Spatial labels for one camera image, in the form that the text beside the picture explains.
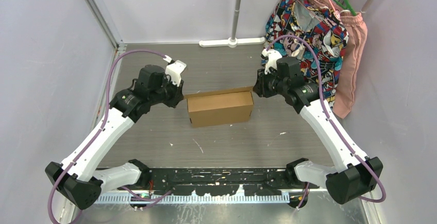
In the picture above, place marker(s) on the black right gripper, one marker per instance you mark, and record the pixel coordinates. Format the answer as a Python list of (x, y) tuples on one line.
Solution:
[(259, 87)]

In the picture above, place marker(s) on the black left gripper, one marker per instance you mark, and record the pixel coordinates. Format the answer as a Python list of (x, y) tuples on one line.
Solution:
[(178, 88)]

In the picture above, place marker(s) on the brown cardboard box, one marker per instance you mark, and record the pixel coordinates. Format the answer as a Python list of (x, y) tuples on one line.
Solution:
[(220, 107)]

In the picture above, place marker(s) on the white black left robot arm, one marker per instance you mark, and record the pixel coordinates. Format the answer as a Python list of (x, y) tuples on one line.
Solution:
[(77, 177)]

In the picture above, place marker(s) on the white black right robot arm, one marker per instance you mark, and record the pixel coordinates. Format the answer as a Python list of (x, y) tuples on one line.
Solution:
[(354, 173)]

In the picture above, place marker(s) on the colourful cartoon print garment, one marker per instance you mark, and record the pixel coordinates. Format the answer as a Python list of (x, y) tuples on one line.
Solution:
[(312, 35)]

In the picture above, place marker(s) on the white rack stand with pole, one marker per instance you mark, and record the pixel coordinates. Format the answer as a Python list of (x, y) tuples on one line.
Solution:
[(233, 41)]

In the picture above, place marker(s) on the pink garment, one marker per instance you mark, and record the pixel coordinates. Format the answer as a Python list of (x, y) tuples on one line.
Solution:
[(357, 31)]

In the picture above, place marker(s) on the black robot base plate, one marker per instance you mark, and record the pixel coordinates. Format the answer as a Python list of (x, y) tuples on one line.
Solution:
[(219, 185)]

